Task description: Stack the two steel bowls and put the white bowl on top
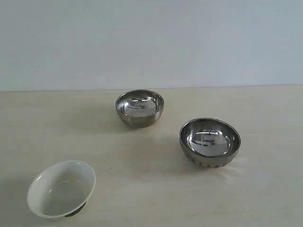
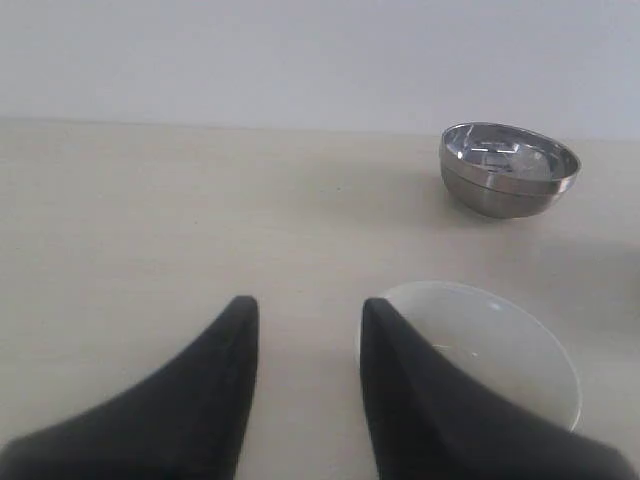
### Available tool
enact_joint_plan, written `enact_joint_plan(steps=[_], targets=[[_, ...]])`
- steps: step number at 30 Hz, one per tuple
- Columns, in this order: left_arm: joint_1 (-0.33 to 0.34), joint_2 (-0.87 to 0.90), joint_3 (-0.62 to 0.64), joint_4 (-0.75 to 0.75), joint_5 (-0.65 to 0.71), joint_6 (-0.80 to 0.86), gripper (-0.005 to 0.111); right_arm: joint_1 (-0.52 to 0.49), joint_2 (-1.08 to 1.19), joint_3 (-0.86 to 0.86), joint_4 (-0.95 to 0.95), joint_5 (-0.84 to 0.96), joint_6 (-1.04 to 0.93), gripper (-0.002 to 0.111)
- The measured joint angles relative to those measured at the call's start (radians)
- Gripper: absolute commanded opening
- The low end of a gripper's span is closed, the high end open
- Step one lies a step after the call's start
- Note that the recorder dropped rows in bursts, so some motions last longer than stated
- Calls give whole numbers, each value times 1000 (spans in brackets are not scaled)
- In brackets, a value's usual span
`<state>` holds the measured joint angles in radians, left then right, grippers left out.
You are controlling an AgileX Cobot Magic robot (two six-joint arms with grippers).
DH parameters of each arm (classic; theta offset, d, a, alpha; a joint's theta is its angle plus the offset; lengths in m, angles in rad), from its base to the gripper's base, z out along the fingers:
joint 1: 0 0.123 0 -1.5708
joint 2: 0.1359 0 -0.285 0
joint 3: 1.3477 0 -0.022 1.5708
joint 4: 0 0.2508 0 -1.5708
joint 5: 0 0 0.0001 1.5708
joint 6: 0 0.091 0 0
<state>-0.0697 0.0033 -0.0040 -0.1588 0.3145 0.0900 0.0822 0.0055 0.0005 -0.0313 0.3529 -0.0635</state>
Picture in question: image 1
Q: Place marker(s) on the white ceramic bowl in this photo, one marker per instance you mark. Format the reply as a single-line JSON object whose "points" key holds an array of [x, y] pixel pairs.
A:
{"points": [[61, 190]]}

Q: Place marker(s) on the ribbed steel bowl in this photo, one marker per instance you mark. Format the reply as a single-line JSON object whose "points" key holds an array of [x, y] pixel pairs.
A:
{"points": [[209, 142]]}

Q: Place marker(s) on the smooth steel bowl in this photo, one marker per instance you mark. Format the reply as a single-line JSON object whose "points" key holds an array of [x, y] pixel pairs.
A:
{"points": [[139, 108]]}

